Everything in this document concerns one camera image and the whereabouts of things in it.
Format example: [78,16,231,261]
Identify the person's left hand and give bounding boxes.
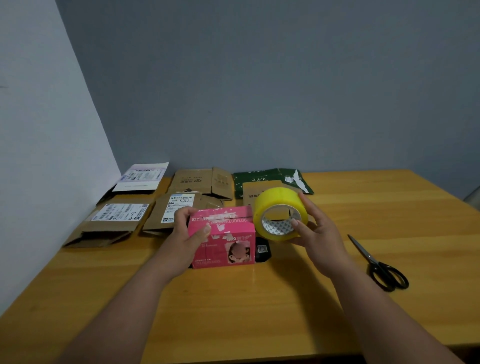
[159,206,213,280]

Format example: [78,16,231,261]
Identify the person's right hand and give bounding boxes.
[290,191,353,279]

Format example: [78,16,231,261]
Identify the brown carton with label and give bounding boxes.
[141,191,226,237]

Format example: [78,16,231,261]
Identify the pink and black carton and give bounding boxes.
[187,205,272,270]

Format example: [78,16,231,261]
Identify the black scissors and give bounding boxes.
[347,234,410,293]

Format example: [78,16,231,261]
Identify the plain brown carton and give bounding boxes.
[166,166,235,202]

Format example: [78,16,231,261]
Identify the yellow tape roll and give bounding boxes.
[253,186,309,243]

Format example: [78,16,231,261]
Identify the black box white label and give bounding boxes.
[96,161,170,205]

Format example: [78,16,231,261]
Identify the small brown cardboard box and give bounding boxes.
[241,179,305,211]

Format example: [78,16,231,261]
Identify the green box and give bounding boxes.
[232,167,315,200]

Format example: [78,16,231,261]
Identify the person's left forearm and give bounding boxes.
[56,258,182,364]

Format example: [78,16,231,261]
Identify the person's right forearm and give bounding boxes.
[329,258,466,364]

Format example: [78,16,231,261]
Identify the beige chair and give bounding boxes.
[463,185,480,211]

